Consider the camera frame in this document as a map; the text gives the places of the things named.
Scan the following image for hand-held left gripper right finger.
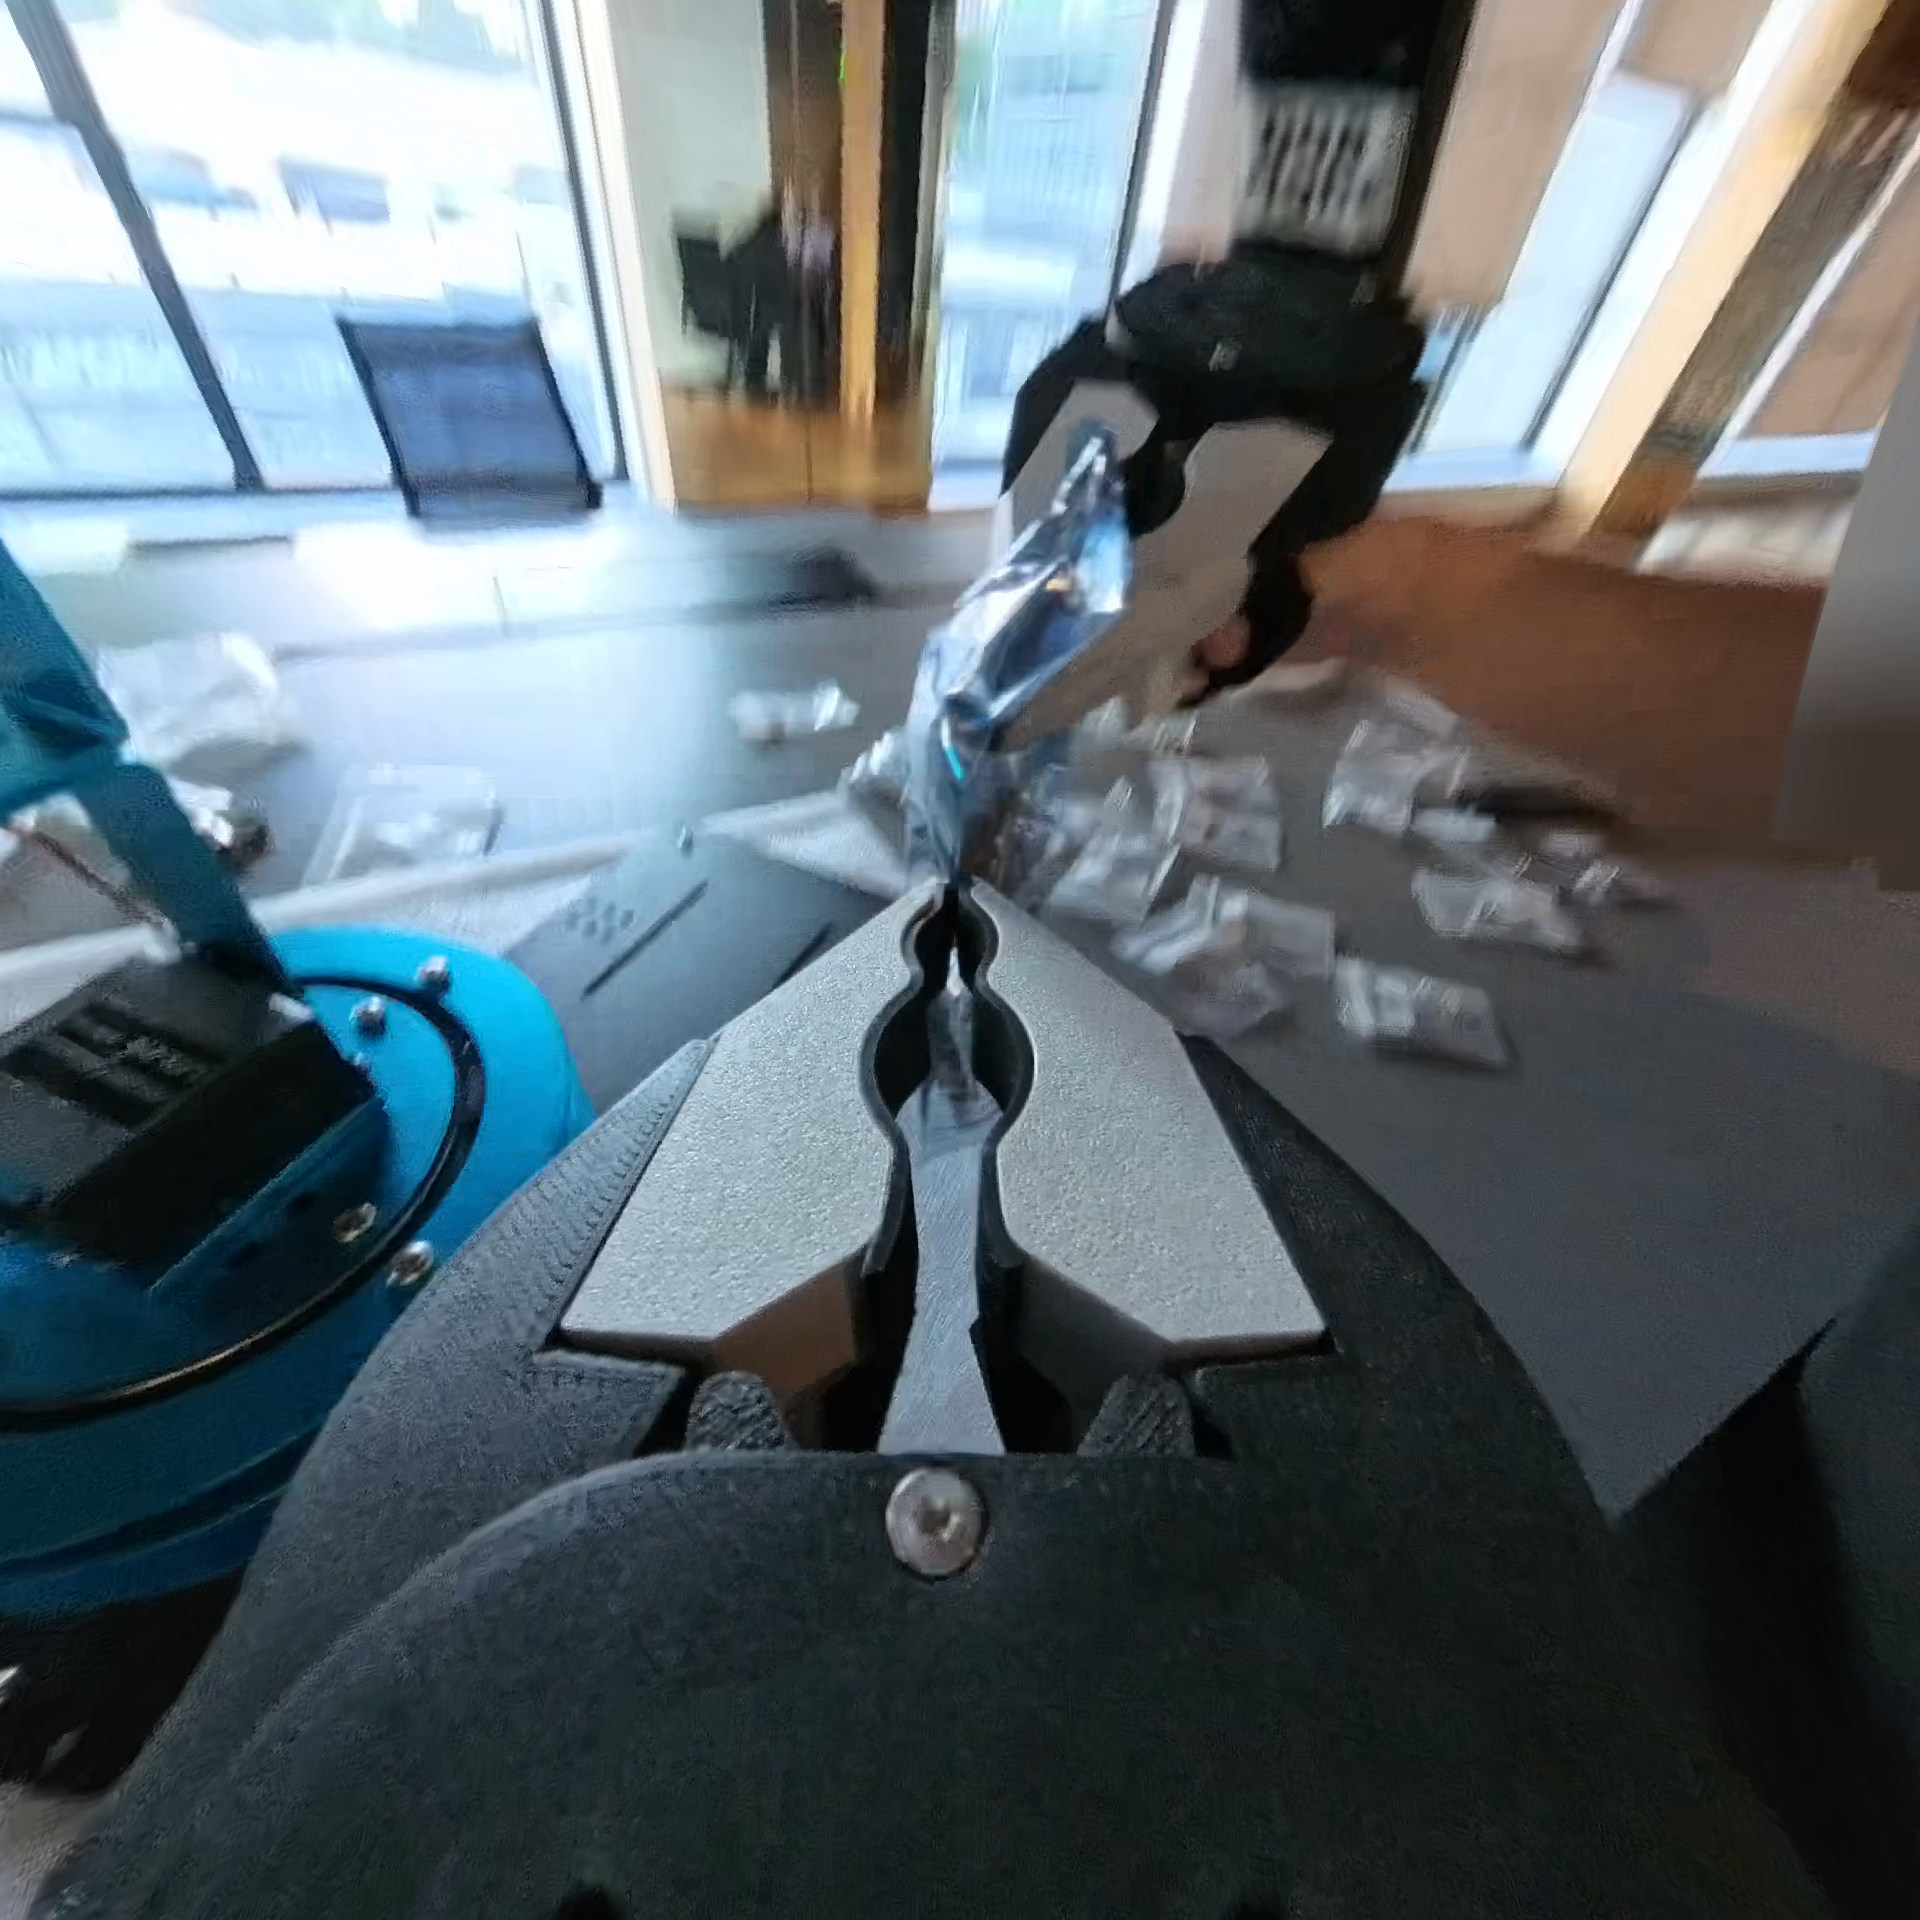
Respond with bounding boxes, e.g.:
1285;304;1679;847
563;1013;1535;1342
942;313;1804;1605
959;878;1328;1457

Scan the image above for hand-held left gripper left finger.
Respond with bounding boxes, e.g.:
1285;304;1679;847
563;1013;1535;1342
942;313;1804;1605
559;878;950;1457

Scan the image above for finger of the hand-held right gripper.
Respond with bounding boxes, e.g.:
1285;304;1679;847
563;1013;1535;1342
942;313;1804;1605
997;374;1156;573
991;416;1340;760

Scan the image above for silver plastic parts bag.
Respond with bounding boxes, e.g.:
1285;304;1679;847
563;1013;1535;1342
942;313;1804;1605
879;430;1147;1202

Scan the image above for scattered small clear parts bags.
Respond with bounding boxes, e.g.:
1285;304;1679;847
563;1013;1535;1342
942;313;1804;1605
92;616;1667;1077

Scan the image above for black office chair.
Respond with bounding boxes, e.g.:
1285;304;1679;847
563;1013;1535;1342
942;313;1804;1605
336;313;608;525

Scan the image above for large office windows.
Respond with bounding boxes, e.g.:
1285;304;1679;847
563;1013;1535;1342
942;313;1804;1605
0;0;1920;513

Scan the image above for black metal base plate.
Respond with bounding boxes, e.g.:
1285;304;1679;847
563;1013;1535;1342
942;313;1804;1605
495;826;907;1118

